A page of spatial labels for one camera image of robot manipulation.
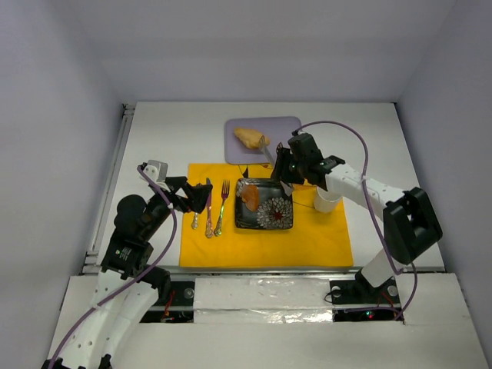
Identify steel serving tongs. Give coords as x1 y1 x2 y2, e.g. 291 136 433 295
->
258 135 295 195

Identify small brown bread piece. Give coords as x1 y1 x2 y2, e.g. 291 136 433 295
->
240 184 260 212

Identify large yellow bread piece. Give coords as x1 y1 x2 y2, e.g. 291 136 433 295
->
234 127 271 149

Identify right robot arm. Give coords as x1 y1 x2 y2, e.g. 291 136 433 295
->
272 133 443 304

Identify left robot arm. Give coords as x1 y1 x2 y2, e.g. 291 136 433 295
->
43 176 213 368

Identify iridescent spoon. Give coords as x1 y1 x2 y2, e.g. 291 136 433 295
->
191 189 203 230

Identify iridescent fork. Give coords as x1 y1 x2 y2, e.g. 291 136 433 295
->
214 180 231 237

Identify iridescent purple knife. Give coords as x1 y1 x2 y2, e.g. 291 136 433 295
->
204 191 214 238

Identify black floral square plate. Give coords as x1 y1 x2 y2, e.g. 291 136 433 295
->
234 178 294 231

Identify lilac plastic tray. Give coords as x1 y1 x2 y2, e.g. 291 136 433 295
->
224 116 301 165

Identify white mug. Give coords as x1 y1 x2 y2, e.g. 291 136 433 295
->
313 188 341 214

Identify foil covered front block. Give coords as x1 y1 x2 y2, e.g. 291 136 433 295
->
193 277 333 324

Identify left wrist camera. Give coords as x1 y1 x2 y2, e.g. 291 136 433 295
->
141 160 168 184

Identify aluminium front rail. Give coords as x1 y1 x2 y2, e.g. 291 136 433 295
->
163 266 361 275

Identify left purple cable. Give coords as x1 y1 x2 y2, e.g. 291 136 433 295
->
52 165 178 369

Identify aluminium side rail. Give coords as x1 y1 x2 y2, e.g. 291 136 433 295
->
78 103 136 276

